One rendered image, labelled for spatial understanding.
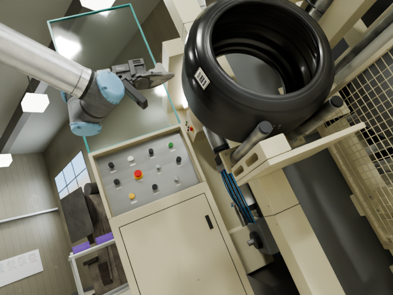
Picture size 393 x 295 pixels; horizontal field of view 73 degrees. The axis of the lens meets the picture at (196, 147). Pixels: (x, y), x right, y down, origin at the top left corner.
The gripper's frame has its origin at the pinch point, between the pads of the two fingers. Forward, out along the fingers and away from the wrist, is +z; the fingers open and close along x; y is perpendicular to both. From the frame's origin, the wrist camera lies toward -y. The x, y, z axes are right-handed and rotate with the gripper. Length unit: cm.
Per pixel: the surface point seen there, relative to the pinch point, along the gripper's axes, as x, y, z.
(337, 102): -11, -27, 50
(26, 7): 342, 408, -167
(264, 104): -11.3, -22.3, 24.1
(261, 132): -10.3, -30.8, 20.5
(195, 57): -9.8, -0.2, 7.9
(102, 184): 62, -19, -41
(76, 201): 583, 74, -193
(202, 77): -10.4, -8.5, 7.8
